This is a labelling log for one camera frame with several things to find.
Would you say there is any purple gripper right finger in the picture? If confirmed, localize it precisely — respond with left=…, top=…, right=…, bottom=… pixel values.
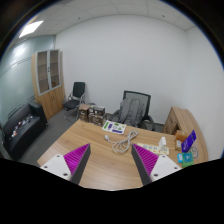
left=131, top=144, right=181, bottom=185

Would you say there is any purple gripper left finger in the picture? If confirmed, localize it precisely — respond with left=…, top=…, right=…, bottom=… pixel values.
left=41, top=144, right=91, bottom=184

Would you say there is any white charger plug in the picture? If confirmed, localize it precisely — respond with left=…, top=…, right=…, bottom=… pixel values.
left=158, top=137, right=166, bottom=150

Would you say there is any white power strip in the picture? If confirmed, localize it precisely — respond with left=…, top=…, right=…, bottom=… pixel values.
left=137, top=143, right=169, bottom=155

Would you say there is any green teal packet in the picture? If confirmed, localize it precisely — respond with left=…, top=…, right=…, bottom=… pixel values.
left=177, top=152, right=194, bottom=168

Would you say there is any small cardboard box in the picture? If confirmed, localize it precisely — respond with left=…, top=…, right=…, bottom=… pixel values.
left=174, top=130, right=188, bottom=151

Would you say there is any black office chair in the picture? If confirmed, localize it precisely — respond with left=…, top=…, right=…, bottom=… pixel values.
left=109, top=90, right=155, bottom=131

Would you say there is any blue purple box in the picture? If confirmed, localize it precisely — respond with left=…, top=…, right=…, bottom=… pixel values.
left=181, top=131, right=196, bottom=153

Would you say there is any white green purple card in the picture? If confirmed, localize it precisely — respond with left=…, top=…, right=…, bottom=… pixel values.
left=102, top=120, right=126, bottom=134

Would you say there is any dark printed carton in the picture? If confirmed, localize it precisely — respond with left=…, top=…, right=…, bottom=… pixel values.
left=88, top=105, right=106, bottom=126

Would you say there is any brown cardboard box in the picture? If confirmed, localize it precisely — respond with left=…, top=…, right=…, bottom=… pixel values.
left=79, top=104, right=90, bottom=122

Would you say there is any black visitor chair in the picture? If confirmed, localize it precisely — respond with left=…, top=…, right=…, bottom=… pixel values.
left=63, top=82, right=85, bottom=120

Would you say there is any grey backpack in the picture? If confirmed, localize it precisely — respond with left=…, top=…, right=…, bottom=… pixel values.
left=118, top=98, right=143, bottom=127

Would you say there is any black leather sofa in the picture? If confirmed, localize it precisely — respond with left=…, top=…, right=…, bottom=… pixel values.
left=2, top=102, right=48, bottom=161

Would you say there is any wooden glass-door cabinet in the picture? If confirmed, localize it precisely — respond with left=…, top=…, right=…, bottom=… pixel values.
left=31, top=49, right=64, bottom=119

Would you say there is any ceiling light panel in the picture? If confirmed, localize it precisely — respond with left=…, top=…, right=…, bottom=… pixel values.
left=19, top=21, right=42, bottom=37

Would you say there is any white coiled power cable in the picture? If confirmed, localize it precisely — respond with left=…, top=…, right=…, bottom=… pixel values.
left=104, top=128, right=140, bottom=155

